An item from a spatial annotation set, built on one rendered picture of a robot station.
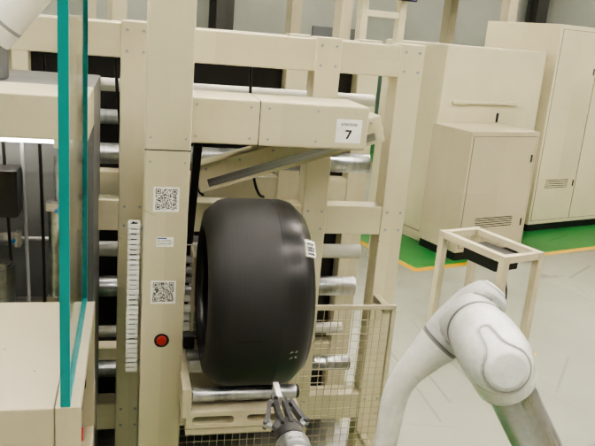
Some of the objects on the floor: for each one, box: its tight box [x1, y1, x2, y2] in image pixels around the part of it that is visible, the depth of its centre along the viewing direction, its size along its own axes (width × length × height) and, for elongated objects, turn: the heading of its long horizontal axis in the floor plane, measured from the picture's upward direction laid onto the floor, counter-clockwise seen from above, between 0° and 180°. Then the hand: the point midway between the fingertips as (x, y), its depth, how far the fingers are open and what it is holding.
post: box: [136, 0, 197, 446], centre depth 219 cm, size 13×13×250 cm
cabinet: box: [419, 123, 540, 261], centre depth 704 cm, size 90×56×125 cm, turn 103°
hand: (277, 393), depth 199 cm, fingers closed
